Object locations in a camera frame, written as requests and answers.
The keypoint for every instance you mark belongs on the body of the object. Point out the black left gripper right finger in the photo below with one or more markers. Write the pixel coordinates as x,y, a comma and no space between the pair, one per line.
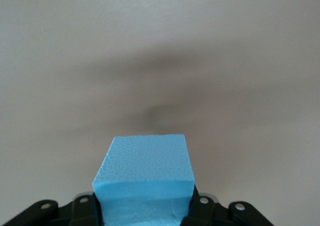
212,213

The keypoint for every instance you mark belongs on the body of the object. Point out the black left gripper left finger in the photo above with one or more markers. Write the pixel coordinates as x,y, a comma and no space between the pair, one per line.
75,213

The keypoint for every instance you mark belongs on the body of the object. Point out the blue foam block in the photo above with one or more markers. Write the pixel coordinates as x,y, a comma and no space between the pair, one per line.
145,161

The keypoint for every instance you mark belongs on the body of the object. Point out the brown table cover sheet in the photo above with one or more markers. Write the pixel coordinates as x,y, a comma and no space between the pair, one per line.
160,49

